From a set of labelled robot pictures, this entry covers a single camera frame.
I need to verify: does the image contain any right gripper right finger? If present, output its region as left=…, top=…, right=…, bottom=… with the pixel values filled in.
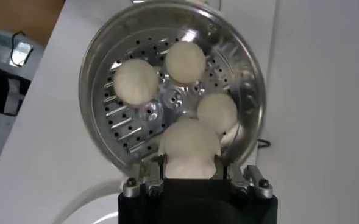
left=214, top=153, right=274, bottom=199

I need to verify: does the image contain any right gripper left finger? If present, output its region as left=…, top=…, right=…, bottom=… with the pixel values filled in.
left=123, top=153, right=168, bottom=198

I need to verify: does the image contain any white steamed baozi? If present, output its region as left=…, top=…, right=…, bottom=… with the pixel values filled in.
left=165, top=41, right=207, bottom=85
left=196, top=92, right=238, bottom=136
left=157, top=118, right=222, bottom=180
left=113, top=58, right=160, bottom=107

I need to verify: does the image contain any stainless steel steamer basket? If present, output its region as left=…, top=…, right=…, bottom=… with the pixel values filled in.
left=78, top=1, right=267, bottom=176

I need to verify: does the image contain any white round plate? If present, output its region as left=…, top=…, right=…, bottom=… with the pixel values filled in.
left=52, top=178, right=121, bottom=224

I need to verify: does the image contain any grey black robot torso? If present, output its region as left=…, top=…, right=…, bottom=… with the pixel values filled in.
left=0, top=29, right=44, bottom=165

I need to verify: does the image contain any black cooker power cord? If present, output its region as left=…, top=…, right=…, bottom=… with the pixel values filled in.
left=257, top=138, right=272, bottom=149

